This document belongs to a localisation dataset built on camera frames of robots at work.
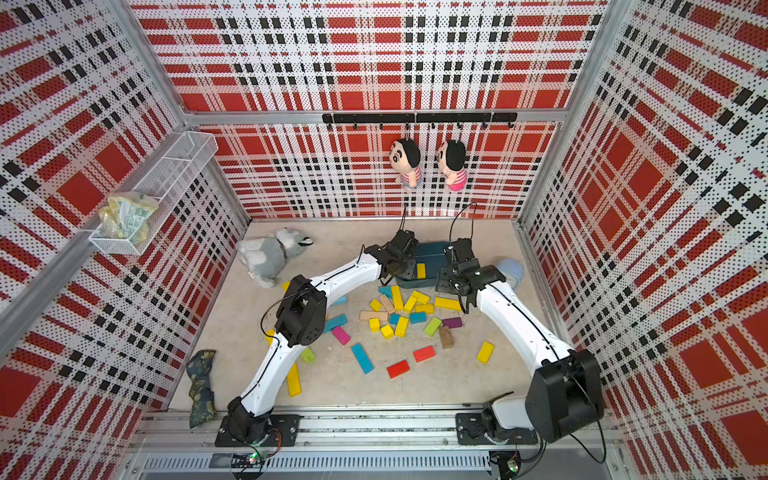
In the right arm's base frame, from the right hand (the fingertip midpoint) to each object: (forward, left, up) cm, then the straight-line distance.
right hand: (455, 279), depth 84 cm
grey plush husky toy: (+13, +61, -6) cm, 63 cm away
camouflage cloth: (-27, +68, -12) cm, 74 cm away
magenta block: (-10, +34, -15) cm, 39 cm away
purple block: (-5, -1, -16) cm, 17 cm away
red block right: (-16, +9, -16) cm, 24 cm away
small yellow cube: (-10, +20, -13) cm, 26 cm away
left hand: (+13, +12, -10) cm, 20 cm away
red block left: (-20, +17, -16) cm, 31 cm away
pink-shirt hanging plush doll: (+37, -1, +15) cm, 40 cm away
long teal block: (-17, +27, -16) cm, 36 cm away
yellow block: (-16, -9, -16) cm, 24 cm away
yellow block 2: (-7, +15, -15) cm, 23 cm away
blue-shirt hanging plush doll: (+33, +14, +19) cm, 41 cm away
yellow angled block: (+5, +17, -14) cm, 23 cm away
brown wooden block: (-11, +2, -14) cm, 18 cm away
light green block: (-8, +6, -15) cm, 18 cm away
